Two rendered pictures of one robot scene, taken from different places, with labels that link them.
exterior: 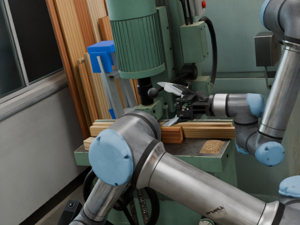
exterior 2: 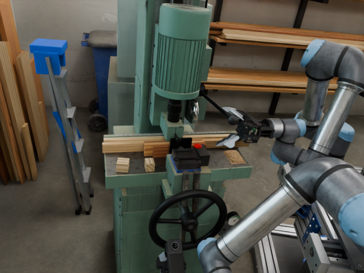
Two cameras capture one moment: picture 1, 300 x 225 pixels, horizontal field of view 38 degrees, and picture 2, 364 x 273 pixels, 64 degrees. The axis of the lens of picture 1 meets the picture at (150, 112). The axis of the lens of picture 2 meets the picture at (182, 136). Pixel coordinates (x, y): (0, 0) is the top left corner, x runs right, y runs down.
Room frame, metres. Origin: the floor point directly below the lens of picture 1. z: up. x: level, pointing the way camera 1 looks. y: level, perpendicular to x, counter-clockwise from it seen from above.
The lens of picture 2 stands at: (0.82, 0.72, 1.58)
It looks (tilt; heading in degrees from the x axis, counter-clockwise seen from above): 30 degrees down; 316
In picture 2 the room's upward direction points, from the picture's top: 8 degrees clockwise
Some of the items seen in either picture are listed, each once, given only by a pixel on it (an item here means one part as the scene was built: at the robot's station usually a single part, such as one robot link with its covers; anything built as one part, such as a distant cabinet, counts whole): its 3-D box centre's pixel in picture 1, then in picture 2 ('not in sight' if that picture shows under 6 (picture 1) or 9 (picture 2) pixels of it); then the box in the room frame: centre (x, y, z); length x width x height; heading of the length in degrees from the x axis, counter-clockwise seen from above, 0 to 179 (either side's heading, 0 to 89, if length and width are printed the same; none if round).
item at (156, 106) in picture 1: (151, 112); (171, 127); (1.64, -0.01, 1.00); 0.14 x 0.07 x 0.09; 154
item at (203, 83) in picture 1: (199, 92); (195, 105); (1.72, -0.22, 1.02); 0.09 x 0.07 x 0.12; 64
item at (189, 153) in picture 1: (148, 155); (180, 168); (1.52, 0.03, 0.87); 0.61 x 0.30 x 0.06; 64
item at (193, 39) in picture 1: (194, 42); (199, 62); (1.75, -0.23, 1.23); 0.09 x 0.08 x 0.15; 154
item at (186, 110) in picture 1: (196, 106); (254, 129); (1.34, -0.15, 1.10); 0.12 x 0.09 x 0.08; 64
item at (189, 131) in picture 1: (162, 131); (180, 144); (1.60, -0.04, 0.92); 0.66 x 0.02 x 0.04; 64
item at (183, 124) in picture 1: (158, 128); (174, 141); (1.63, -0.02, 0.93); 0.60 x 0.02 x 0.05; 64
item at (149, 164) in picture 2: not in sight; (149, 164); (1.55, 0.16, 0.92); 0.04 x 0.03 x 0.04; 156
